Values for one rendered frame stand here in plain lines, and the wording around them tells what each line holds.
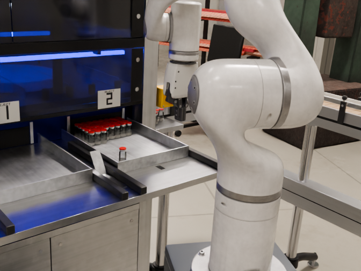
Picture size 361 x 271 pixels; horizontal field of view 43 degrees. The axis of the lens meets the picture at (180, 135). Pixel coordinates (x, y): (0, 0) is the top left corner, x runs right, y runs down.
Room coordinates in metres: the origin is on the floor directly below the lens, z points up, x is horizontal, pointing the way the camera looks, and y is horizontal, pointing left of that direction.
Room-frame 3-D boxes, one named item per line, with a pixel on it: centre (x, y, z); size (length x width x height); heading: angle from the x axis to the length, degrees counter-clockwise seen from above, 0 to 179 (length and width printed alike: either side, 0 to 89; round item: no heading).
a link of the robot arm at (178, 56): (1.30, 0.00, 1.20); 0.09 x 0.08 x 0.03; 131
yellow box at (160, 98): (1.64, 0.07, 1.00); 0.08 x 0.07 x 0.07; 41
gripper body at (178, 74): (1.30, 0.00, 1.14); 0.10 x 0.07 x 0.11; 131
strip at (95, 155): (1.14, 0.19, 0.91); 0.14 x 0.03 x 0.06; 41
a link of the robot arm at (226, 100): (0.77, -0.10, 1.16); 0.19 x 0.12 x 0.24; 105
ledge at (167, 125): (1.68, 0.09, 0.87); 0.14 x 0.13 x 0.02; 41
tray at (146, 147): (1.39, 0.18, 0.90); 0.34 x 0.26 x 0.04; 41
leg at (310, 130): (1.97, -0.58, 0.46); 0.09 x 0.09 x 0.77; 41
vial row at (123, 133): (1.45, 0.24, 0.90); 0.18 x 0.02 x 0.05; 131
